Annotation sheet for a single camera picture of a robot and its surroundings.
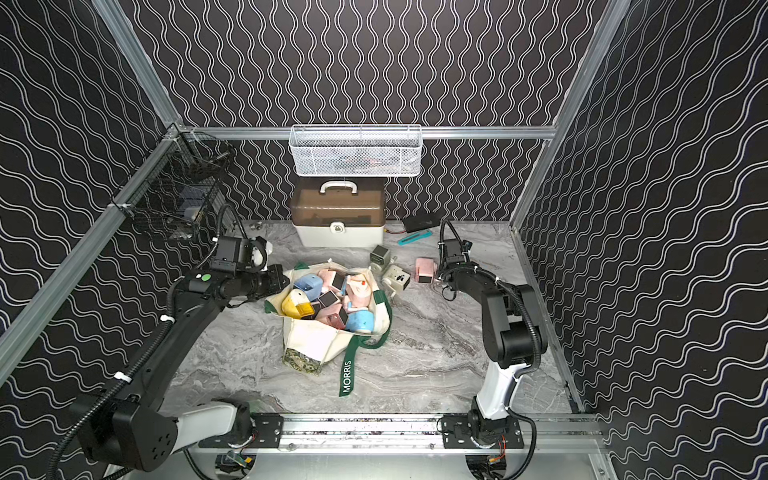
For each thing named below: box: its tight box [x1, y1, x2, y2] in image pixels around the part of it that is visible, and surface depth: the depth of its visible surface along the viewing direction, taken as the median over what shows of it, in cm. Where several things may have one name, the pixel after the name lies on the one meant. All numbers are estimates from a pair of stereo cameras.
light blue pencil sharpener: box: [294, 274, 323, 301], surface depth 90 cm
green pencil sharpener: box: [369, 244, 391, 273], surface depth 103 cm
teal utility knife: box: [397, 230, 433, 246], surface depth 118 cm
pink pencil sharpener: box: [415, 258, 437, 284], surface depth 104 cm
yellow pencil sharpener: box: [281, 288, 315, 319], surface depth 83 cm
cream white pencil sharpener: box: [382, 264, 411, 297], surface depth 102 cm
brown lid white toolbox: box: [291, 177, 386, 248], surface depth 105 cm
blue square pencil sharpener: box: [346, 308, 375, 333], surface depth 85 cm
